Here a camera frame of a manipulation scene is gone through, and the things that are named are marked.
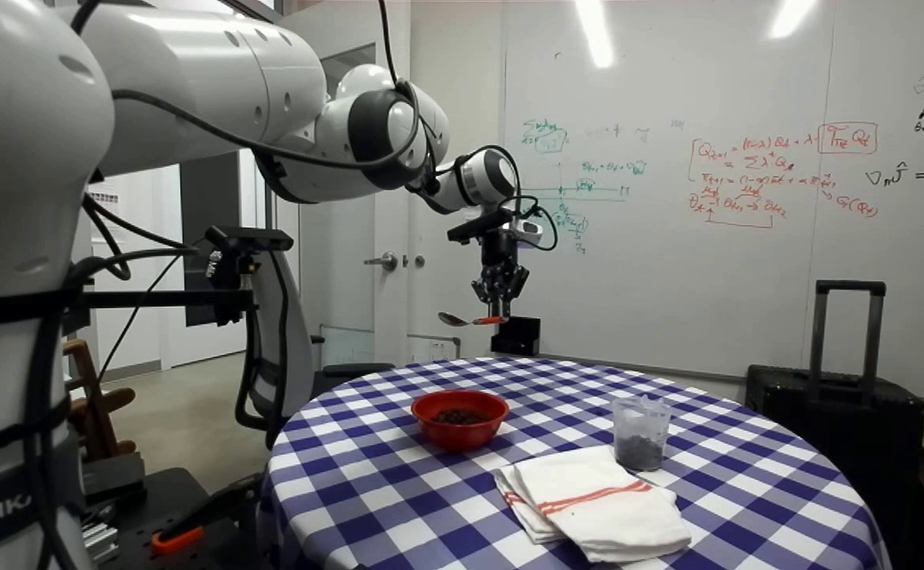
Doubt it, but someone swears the white towel with orange stripes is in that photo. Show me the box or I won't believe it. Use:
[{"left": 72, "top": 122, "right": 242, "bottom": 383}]
[{"left": 495, "top": 448, "right": 691, "bottom": 563}]

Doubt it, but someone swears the red bowl of coffee beans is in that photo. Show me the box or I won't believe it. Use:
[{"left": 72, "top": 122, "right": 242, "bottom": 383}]
[{"left": 413, "top": 391, "right": 509, "bottom": 452}]

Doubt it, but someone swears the black rolling suitcase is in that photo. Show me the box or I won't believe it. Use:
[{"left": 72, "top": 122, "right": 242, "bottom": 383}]
[{"left": 743, "top": 278, "right": 924, "bottom": 570}]

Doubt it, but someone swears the whiteboard with writing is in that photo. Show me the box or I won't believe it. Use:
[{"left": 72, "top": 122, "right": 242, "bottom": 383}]
[{"left": 502, "top": 0, "right": 924, "bottom": 397}]

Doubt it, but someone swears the black box behind table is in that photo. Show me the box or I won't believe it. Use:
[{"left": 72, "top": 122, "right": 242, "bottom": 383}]
[{"left": 490, "top": 316, "right": 540, "bottom": 358}]

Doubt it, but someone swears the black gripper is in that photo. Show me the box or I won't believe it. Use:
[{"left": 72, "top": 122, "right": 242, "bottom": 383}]
[{"left": 446, "top": 210, "right": 544, "bottom": 315}]

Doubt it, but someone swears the orange black clamp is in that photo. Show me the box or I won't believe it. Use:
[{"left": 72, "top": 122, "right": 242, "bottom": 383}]
[{"left": 150, "top": 525, "right": 206, "bottom": 559}]

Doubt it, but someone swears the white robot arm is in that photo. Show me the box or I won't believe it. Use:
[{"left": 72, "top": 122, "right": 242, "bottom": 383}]
[{"left": 0, "top": 0, "right": 518, "bottom": 570}]

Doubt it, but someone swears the black camera stand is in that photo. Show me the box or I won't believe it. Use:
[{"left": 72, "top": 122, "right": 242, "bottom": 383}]
[{"left": 0, "top": 222, "right": 299, "bottom": 436}]

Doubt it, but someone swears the blue white checkered tablecloth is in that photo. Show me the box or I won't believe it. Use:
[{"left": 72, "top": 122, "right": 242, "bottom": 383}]
[{"left": 268, "top": 358, "right": 889, "bottom": 570}]

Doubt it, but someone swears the clear plastic measuring cup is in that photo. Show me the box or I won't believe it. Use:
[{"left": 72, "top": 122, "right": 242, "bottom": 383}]
[{"left": 610, "top": 397, "right": 671, "bottom": 472}]

